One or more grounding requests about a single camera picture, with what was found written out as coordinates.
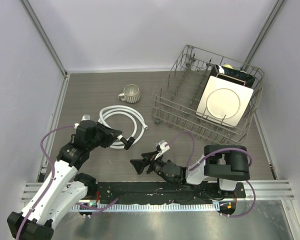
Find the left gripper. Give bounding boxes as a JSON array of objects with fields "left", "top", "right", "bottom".
[{"left": 87, "top": 121, "right": 122, "bottom": 151}]

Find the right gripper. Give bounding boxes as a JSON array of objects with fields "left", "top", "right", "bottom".
[{"left": 130, "top": 149, "right": 166, "bottom": 178}]

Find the black T-shaped hose connector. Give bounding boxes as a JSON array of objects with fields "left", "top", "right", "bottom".
[{"left": 120, "top": 136, "right": 135, "bottom": 150}]

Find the white hose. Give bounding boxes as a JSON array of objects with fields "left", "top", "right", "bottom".
[{"left": 98, "top": 105, "right": 149, "bottom": 150}]

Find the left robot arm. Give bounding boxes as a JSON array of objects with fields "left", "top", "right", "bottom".
[{"left": 7, "top": 120, "right": 122, "bottom": 240}]

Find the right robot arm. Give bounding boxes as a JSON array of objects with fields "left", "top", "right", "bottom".
[{"left": 130, "top": 140, "right": 253, "bottom": 198}]

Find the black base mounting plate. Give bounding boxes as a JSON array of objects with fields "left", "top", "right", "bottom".
[{"left": 85, "top": 181, "right": 246, "bottom": 205}]

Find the striped ceramic mug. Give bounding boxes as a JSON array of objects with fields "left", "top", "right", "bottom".
[{"left": 118, "top": 84, "right": 141, "bottom": 104}]

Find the white square plate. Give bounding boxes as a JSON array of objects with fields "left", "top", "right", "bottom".
[{"left": 196, "top": 76, "right": 254, "bottom": 128}]

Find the black square plate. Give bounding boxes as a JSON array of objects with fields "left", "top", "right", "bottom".
[{"left": 209, "top": 64, "right": 256, "bottom": 88}]

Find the yellow-green cup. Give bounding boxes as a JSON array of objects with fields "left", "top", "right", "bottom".
[{"left": 222, "top": 64, "right": 234, "bottom": 69}]

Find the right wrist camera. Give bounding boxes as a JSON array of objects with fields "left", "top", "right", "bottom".
[{"left": 154, "top": 140, "right": 170, "bottom": 160}]

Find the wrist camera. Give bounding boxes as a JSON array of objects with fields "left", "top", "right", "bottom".
[
  {"left": 154, "top": 140, "right": 170, "bottom": 160},
  {"left": 74, "top": 114, "right": 90, "bottom": 129}
]

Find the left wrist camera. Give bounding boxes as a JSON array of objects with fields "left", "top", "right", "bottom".
[{"left": 74, "top": 114, "right": 90, "bottom": 129}]

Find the white slotted cable duct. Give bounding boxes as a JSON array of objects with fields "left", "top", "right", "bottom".
[{"left": 74, "top": 202, "right": 220, "bottom": 212}]

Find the grey wire dish rack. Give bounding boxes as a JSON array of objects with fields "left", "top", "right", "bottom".
[{"left": 152, "top": 45, "right": 265, "bottom": 145}]

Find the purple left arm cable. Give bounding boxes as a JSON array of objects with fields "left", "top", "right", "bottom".
[{"left": 14, "top": 124, "right": 77, "bottom": 238}]

